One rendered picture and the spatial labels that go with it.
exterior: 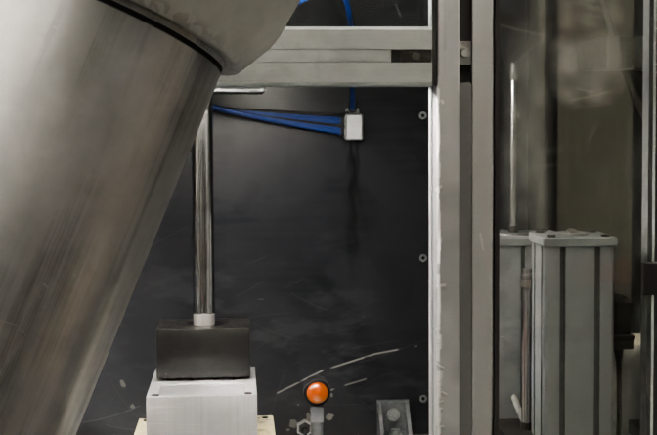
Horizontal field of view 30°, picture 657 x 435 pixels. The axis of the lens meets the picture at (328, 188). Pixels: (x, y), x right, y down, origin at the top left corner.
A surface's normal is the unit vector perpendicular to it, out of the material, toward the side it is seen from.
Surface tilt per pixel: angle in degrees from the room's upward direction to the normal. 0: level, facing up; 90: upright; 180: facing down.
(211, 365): 90
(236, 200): 90
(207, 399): 90
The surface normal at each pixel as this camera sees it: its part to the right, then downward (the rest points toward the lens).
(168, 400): 0.07, 0.05
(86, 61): 0.29, 0.01
